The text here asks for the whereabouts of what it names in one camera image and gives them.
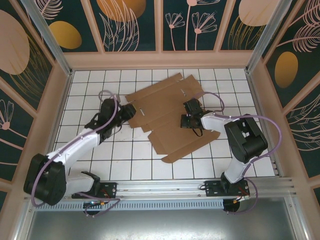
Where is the grey slotted cable duct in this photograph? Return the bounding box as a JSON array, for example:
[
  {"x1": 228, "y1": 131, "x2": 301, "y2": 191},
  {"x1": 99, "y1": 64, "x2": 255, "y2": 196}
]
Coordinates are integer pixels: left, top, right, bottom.
[{"x1": 34, "y1": 199, "x2": 225, "y2": 211}]

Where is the brown cardboard paper box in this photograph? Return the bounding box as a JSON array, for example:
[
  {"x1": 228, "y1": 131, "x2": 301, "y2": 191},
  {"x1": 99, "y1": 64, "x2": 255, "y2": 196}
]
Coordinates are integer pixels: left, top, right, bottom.
[{"x1": 124, "y1": 72, "x2": 221, "y2": 165}]

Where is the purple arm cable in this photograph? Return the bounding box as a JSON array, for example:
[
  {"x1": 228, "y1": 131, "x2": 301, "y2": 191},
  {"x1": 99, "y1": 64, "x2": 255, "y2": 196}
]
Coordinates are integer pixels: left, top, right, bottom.
[
  {"x1": 192, "y1": 91, "x2": 285, "y2": 216},
  {"x1": 31, "y1": 89, "x2": 122, "y2": 218}
]

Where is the small green circuit board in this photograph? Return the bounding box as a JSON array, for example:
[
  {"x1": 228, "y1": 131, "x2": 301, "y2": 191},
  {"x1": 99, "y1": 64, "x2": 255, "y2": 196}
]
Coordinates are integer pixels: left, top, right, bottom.
[{"x1": 83, "y1": 199, "x2": 109, "y2": 209}]

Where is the thin black right gripper wire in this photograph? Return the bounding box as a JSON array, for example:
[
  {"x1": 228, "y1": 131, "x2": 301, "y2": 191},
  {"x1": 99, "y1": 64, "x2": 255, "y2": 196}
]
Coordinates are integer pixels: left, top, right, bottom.
[{"x1": 191, "y1": 126, "x2": 205, "y2": 138}]

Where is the yellow plug connector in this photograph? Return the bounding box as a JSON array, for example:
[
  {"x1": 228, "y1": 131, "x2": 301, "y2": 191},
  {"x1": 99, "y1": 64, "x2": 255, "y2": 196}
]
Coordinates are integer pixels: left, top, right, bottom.
[{"x1": 232, "y1": 194, "x2": 251, "y2": 205}]

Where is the aluminium table edge strip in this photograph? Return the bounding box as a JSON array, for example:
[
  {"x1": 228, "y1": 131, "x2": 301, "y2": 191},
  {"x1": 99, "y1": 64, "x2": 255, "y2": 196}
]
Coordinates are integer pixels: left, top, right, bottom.
[
  {"x1": 37, "y1": 71, "x2": 74, "y2": 181},
  {"x1": 245, "y1": 71, "x2": 285, "y2": 179}
]

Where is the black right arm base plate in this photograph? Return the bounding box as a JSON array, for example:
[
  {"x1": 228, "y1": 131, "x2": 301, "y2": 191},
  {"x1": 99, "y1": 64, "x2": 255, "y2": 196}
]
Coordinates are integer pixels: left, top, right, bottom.
[{"x1": 204, "y1": 180, "x2": 251, "y2": 198}]

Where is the thin black left gripper wire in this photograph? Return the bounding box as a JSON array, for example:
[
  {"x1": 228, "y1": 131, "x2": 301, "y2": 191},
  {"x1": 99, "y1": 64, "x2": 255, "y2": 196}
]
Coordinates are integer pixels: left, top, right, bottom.
[{"x1": 109, "y1": 123, "x2": 124, "y2": 139}]

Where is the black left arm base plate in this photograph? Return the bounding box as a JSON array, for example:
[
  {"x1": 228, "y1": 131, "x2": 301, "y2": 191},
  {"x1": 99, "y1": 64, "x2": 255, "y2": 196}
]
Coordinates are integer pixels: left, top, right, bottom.
[{"x1": 71, "y1": 181, "x2": 118, "y2": 200}]

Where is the aluminium frame post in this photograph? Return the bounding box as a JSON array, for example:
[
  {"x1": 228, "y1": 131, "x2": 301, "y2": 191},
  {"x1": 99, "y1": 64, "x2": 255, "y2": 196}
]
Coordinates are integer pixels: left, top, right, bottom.
[
  {"x1": 19, "y1": 0, "x2": 75, "y2": 79},
  {"x1": 245, "y1": 0, "x2": 295, "y2": 75}
]

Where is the grey metal sheet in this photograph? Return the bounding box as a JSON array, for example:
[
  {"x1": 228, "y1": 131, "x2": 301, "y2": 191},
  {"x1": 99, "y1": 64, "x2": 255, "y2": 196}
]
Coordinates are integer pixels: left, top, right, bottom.
[{"x1": 13, "y1": 196, "x2": 310, "y2": 240}]

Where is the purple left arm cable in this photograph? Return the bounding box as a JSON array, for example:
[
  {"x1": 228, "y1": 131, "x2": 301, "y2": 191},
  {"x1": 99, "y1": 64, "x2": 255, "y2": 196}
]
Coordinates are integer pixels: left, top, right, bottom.
[{"x1": 31, "y1": 89, "x2": 122, "y2": 218}]

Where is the aluminium mounting rail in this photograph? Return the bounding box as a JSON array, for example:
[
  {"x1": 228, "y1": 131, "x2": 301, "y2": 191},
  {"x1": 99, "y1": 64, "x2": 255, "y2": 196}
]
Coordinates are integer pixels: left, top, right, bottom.
[{"x1": 24, "y1": 176, "x2": 298, "y2": 201}]

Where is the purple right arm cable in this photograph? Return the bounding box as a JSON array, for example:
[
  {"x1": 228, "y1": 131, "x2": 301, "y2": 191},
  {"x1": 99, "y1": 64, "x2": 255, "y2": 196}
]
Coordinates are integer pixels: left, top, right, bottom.
[{"x1": 192, "y1": 91, "x2": 285, "y2": 216}]

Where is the thin black gripper wire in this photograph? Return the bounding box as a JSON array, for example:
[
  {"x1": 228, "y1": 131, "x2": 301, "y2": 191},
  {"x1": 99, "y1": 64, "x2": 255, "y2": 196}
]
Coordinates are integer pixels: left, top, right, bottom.
[
  {"x1": 191, "y1": 126, "x2": 205, "y2": 138},
  {"x1": 109, "y1": 123, "x2": 124, "y2": 139}
]

